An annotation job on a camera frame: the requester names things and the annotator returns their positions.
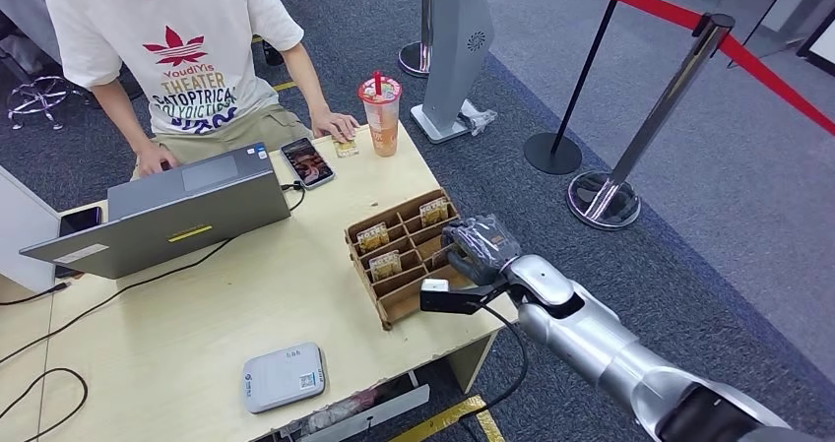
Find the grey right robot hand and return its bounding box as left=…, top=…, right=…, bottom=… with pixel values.
left=441, top=214, right=523, bottom=288

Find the wooden card organizer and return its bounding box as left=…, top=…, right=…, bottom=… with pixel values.
left=344, top=187, right=484, bottom=332

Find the person's left hand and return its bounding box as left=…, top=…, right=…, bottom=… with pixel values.
left=309, top=107, right=361, bottom=144

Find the person's hand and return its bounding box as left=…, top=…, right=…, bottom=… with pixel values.
left=133, top=140, right=180, bottom=179
left=309, top=107, right=361, bottom=144

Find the grey card reader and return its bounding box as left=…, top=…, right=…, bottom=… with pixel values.
left=241, top=342, right=327, bottom=415

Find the person's right hand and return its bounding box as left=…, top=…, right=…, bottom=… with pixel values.
left=133, top=140, right=180, bottom=179

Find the person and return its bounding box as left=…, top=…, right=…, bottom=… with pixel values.
left=39, top=0, right=361, bottom=181

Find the clear plastic bag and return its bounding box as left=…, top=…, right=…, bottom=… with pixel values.
left=458, top=99, right=498, bottom=137

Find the orange drink plastic cup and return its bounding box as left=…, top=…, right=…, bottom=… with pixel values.
left=357, top=75, right=404, bottom=158

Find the grey metal bar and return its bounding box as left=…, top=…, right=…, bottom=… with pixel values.
left=299, top=384, right=432, bottom=442

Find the smartphone with lit screen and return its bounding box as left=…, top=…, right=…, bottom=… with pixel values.
left=280, top=137, right=337, bottom=191

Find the grey kiosk stand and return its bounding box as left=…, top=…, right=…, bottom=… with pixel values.
left=410, top=0, right=495, bottom=146

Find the red barrier belt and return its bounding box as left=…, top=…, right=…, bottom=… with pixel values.
left=545, top=0, right=835, bottom=137

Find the grey laptop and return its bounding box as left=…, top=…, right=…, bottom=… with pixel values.
left=19, top=142, right=292, bottom=281

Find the black framed white panel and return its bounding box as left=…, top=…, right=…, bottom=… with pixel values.
left=796, top=8, right=835, bottom=79

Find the black phone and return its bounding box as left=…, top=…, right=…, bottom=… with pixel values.
left=55, top=206, right=104, bottom=280

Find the white cabinet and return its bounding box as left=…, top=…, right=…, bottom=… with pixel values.
left=0, top=164, right=63, bottom=295

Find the chrome chair base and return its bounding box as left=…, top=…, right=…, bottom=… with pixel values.
left=6, top=75, right=90, bottom=132

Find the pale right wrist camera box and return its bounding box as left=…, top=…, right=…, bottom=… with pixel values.
left=418, top=278, right=510, bottom=316

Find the black stanchion post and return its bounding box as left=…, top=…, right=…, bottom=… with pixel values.
left=523, top=0, right=631, bottom=177

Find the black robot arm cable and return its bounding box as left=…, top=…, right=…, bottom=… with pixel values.
left=456, top=301, right=530, bottom=425

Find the chrome stanchion post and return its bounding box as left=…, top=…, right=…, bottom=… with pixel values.
left=565, top=13, right=737, bottom=232
left=398, top=0, right=435, bottom=79

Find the black laptop cable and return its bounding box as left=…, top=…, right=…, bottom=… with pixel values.
left=0, top=179, right=308, bottom=366

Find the black cable with plug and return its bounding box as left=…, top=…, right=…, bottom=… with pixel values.
left=0, top=282, right=71, bottom=307

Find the black looped cable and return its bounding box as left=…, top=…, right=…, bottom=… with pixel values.
left=0, top=367, right=91, bottom=442

